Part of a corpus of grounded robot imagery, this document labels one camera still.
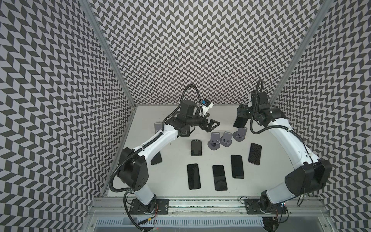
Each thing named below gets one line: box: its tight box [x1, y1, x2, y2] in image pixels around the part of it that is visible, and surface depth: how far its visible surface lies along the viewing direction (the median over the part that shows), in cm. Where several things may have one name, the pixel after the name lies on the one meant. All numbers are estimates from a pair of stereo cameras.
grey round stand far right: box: [232, 127, 248, 142], surface depth 97 cm
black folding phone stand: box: [190, 139, 203, 157], surface depth 91 cm
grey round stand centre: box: [207, 132, 221, 151], surface depth 93 cm
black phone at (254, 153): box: [247, 142, 262, 166], surface depth 93 cm
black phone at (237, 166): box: [230, 154, 245, 180], surface depth 87 cm
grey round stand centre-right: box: [219, 131, 233, 147], surface depth 96 cm
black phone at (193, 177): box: [186, 163, 201, 190], surface depth 84 cm
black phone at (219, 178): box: [212, 164, 228, 192], surface depth 86 cm
